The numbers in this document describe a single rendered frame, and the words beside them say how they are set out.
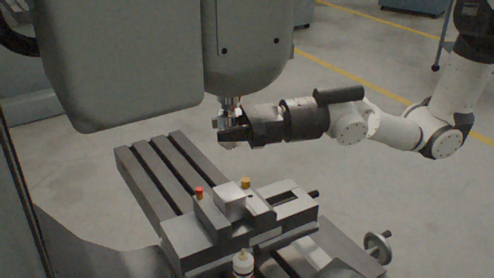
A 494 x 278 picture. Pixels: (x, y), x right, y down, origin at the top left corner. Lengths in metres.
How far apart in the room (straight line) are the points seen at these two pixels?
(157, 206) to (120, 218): 1.44
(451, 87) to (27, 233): 0.83
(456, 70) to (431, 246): 1.61
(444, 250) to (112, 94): 2.15
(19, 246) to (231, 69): 0.37
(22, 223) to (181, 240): 0.42
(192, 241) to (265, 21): 0.48
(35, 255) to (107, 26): 0.30
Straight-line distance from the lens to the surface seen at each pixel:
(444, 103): 1.02
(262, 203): 0.94
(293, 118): 0.81
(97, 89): 0.56
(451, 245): 2.54
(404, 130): 0.97
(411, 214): 2.66
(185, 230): 0.94
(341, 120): 0.84
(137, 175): 1.24
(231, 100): 0.77
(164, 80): 0.58
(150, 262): 1.07
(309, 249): 1.16
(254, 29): 0.65
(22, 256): 0.61
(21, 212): 0.57
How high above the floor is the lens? 1.62
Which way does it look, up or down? 31 degrees down
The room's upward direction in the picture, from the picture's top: straight up
